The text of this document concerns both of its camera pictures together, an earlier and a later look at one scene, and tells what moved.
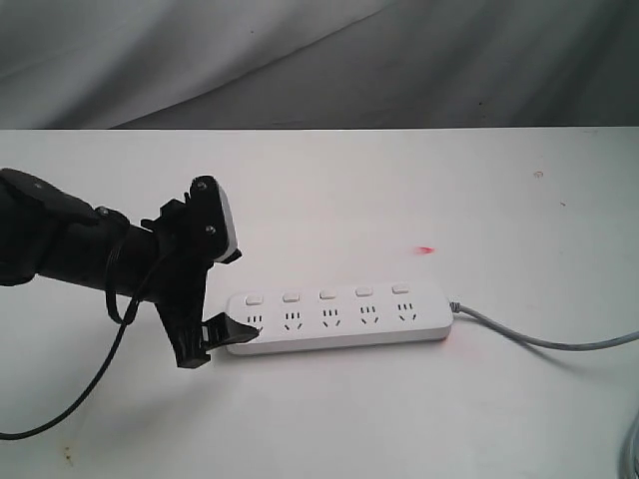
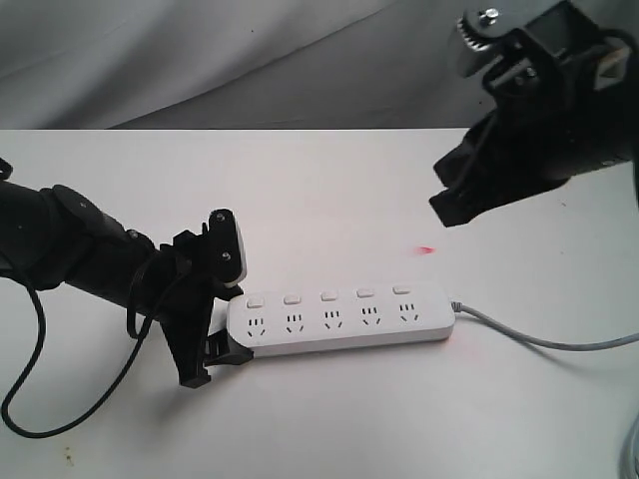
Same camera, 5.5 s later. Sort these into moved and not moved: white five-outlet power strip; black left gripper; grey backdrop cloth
Moved: black left gripper
Not moved: grey backdrop cloth; white five-outlet power strip
